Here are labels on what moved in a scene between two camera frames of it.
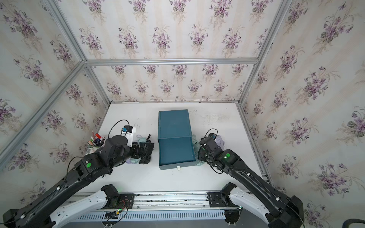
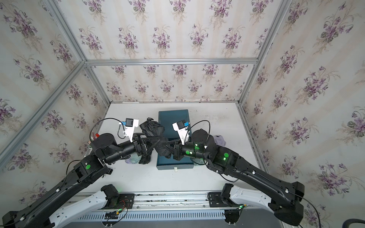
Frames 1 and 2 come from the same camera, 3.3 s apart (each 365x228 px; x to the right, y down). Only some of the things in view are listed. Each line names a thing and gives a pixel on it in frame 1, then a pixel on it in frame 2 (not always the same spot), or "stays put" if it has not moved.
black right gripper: (200, 152) -> (178, 150)
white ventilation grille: (100, 215) stays put
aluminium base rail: (155, 201) stays put
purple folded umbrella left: (133, 160) stays put
